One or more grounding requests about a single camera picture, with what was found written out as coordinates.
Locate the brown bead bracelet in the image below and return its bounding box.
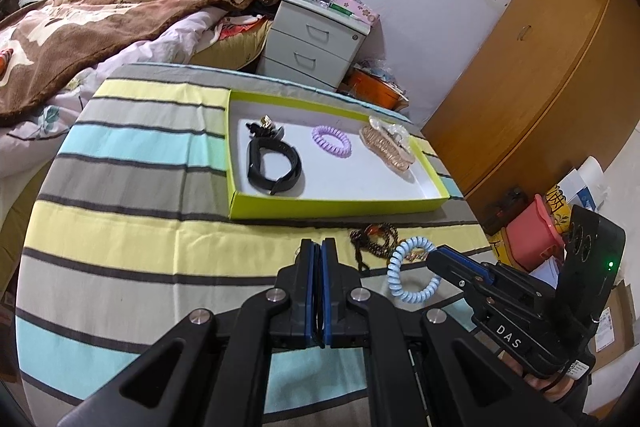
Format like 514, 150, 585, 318
349, 223, 401, 270

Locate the person's right hand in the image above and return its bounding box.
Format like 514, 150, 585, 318
500, 351, 577, 404

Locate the purple spiral hair tie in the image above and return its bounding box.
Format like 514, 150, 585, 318
311, 125, 352, 154

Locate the orange box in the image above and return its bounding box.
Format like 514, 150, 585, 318
345, 69, 408, 110

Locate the large wooden wardrobe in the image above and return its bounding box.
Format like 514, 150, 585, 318
422, 0, 640, 212

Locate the lime green cardboard box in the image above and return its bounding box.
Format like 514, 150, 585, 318
227, 89, 451, 222

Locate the blue spiral hair tie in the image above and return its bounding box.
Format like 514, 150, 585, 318
386, 236, 443, 305

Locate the pink plastic bin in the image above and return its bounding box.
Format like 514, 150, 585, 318
505, 194, 571, 270

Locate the white blue paper box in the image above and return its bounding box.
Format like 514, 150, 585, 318
565, 157, 608, 212

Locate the clear amber hair claw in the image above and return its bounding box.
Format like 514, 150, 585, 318
359, 116, 417, 171

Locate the black watch band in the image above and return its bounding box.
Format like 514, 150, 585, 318
246, 138, 304, 196

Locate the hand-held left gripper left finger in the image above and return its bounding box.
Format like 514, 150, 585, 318
57, 237, 326, 427

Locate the white nightstand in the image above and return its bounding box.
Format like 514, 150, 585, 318
256, 0, 371, 94

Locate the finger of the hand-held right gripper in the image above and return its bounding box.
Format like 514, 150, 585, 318
426, 251, 501, 308
435, 244, 531, 289

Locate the pink floral box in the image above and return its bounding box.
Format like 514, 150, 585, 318
327, 0, 376, 25

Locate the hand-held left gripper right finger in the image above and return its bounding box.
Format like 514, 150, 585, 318
320, 237, 583, 427

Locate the brown fleece blanket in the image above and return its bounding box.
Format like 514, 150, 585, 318
0, 0, 261, 128

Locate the grey bear hair tie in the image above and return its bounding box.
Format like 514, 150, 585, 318
245, 117, 286, 144

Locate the person's right forearm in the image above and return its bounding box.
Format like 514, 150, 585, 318
545, 374, 616, 427

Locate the yellow red pillow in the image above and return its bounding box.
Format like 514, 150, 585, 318
200, 14, 273, 68

